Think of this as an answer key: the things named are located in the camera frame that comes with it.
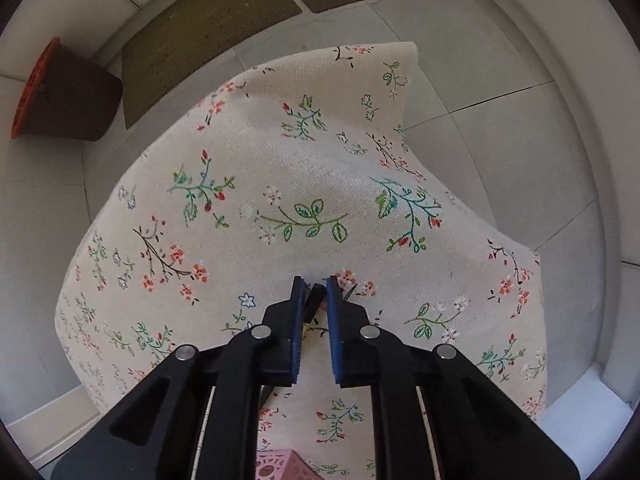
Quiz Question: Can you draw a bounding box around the floral tablecloth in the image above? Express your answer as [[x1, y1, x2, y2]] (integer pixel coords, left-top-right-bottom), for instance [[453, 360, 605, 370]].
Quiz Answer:
[[53, 39, 550, 480]]

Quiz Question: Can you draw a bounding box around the brown floor mat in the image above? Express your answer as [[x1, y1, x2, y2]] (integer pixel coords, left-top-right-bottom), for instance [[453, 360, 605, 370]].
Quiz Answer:
[[122, 0, 302, 127]]

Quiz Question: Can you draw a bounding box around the brown wicker trash bin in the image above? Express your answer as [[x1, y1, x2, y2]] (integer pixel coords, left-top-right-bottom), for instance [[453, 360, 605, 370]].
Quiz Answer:
[[11, 37, 122, 142]]

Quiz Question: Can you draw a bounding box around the pink perforated utensil holder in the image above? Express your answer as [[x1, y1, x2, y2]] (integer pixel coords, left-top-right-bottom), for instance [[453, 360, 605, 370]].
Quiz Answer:
[[255, 450, 321, 480]]

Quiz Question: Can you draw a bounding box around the black chopstick gold band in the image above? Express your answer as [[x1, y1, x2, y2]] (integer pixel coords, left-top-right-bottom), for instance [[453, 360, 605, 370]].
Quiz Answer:
[[304, 284, 326, 335]]

